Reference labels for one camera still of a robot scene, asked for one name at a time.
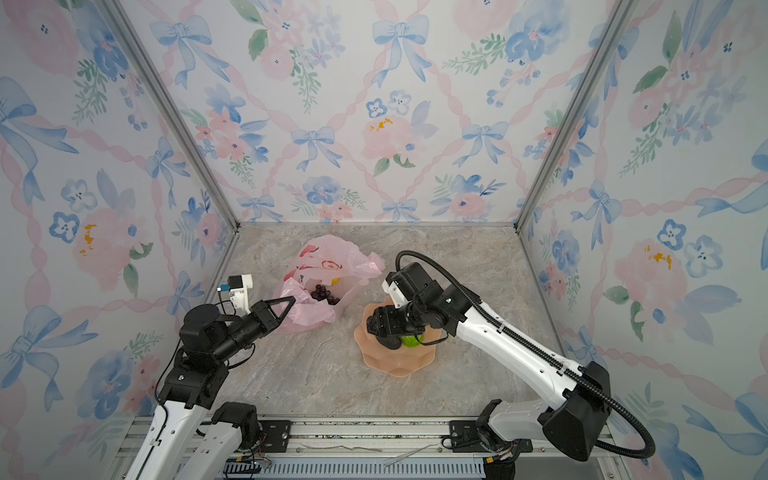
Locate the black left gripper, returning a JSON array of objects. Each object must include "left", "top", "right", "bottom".
[{"left": 213, "top": 295, "right": 294, "bottom": 366}]

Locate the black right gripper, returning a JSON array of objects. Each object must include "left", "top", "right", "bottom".
[{"left": 367, "top": 304, "right": 429, "bottom": 340}]

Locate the purple grape bunch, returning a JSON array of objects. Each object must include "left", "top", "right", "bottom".
[{"left": 310, "top": 284, "right": 340, "bottom": 305}]

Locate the green apple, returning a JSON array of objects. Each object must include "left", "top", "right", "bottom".
[{"left": 401, "top": 334, "right": 424, "bottom": 348}]

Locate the pink plastic bag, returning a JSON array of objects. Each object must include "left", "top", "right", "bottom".
[{"left": 276, "top": 235, "right": 385, "bottom": 334}]

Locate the dark avocado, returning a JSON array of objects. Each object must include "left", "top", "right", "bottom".
[{"left": 376, "top": 336, "right": 403, "bottom": 350}]

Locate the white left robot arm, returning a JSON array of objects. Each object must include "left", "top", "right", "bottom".
[{"left": 126, "top": 296, "right": 296, "bottom": 479}]

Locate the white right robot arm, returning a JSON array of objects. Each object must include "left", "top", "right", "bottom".
[{"left": 365, "top": 263, "right": 610, "bottom": 461}]

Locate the pink scalloped fruit plate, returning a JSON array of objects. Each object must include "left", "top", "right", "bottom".
[{"left": 354, "top": 300, "right": 437, "bottom": 378}]

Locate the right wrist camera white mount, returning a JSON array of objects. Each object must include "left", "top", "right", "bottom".
[{"left": 382, "top": 280, "right": 409, "bottom": 309}]

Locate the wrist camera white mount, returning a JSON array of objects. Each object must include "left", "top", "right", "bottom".
[
  {"left": 382, "top": 280, "right": 409, "bottom": 309},
  {"left": 217, "top": 274, "right": 253, "bottom": 314}
]

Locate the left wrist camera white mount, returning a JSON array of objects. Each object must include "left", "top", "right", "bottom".
[{"left": 217, "top": 274, "right": 253, "bottom": 314}]

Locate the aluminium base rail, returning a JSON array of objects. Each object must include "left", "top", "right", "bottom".
[{"left": 105, "top": 415, "right": 630, "bottom": 479}]

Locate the aluminium corner post left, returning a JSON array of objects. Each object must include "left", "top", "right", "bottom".
[{"left": 96, "top": 0, "right": 240, "bottom": 232}]

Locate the aluminium corner post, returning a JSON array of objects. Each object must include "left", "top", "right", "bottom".
[
  {"left": 515, "top": 0, "right": 636, "bottom": 236},
  {"left": 96, "top": 0, "right": 240, "bottom": 232}
]

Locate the black corrugated cable right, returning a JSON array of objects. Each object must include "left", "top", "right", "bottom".
[{"left": 394, "top": 250, "right": 656, "bottom": 460}]

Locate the aluminium corner post right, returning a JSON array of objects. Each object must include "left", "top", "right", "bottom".
[{"left": 515, "top": 0, "right": 636, "bottom": 236}]

